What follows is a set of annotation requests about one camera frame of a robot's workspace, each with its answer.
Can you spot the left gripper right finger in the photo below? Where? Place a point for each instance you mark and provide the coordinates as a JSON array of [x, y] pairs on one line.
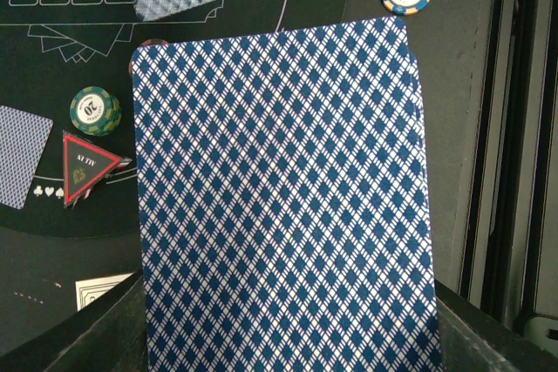
[[474, 341]]

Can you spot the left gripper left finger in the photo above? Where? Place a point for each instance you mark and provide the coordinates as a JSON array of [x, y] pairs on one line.
[[107, 335]]

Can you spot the green chips seat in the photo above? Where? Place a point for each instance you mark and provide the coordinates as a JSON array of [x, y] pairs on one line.
[[94, 111]]

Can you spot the white card box tray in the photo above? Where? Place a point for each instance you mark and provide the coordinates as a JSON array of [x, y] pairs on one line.
[[88, 291]]

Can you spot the red triangle marker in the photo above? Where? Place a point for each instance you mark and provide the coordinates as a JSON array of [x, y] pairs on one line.
[[84, 166]]

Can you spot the round black poker mat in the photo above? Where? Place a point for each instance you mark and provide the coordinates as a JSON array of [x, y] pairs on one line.
[[51, 49]]

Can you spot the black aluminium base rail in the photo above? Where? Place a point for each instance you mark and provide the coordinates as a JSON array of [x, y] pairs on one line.
[[511, 213]]

